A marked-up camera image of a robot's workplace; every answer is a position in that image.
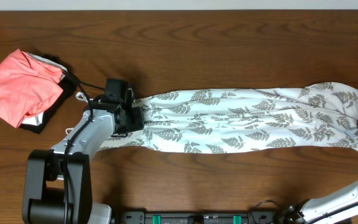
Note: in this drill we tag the white fern print dress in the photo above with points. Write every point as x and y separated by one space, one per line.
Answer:
218 121

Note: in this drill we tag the black garment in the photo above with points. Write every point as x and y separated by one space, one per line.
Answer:
38 123

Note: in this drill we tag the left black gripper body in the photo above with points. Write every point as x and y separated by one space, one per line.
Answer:
132 120

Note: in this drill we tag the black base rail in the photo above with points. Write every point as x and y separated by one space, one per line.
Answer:
267 212

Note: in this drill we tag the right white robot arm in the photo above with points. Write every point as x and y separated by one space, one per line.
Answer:
333 208

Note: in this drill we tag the pink garment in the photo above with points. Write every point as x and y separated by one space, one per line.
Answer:
29 85

